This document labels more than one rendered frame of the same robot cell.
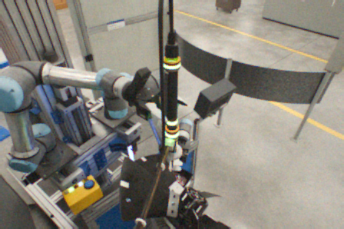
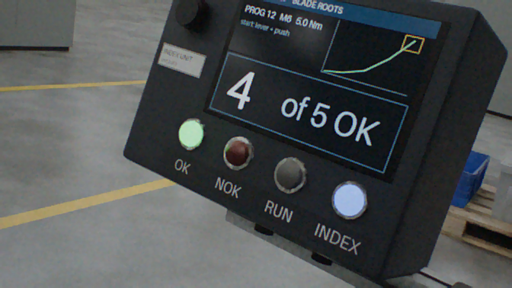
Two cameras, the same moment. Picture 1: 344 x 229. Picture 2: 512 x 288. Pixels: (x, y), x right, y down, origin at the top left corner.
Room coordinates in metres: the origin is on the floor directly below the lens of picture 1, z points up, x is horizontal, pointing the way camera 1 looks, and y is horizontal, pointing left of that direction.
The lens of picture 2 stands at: (1.41, 0.18, 1.25)
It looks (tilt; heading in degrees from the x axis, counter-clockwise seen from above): 17 degrees down; 256
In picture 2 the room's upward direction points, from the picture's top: 11 degrees clockwise
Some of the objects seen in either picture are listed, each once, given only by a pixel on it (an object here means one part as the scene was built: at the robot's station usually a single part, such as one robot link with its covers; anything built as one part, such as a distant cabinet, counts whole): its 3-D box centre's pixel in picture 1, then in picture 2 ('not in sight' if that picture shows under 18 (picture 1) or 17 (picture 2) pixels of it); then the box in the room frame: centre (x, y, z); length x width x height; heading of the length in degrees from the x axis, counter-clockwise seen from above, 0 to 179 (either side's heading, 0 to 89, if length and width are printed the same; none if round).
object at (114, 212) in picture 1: (152, 203); not in sight; (0.86, 0.17, 0.45); 0.82 x 0.02 x 0.66; 131
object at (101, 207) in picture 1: (148, 174); not in sight; (0.86, 0.17, 0.82); 0.90 x 0.04 x 0.08; 131
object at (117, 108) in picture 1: (117, 101); not in sight; (0.71, 0.22, 1.54); 0.11 x 0.08 x 0.11; 179
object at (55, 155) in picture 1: (47, 151); not in sight; (0.84, 0.72, 1.09); 0.15 x 0.15 x 0.10
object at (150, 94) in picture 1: (142, 99); not in sight; (0.60, 0.10, 1.63); 0.12 x 0.08 x 0.09; 51
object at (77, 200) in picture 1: (83, 194); not in sight; (0.60, 0.46, 1.02); 0.16 x 0.10 x 0.11; 131
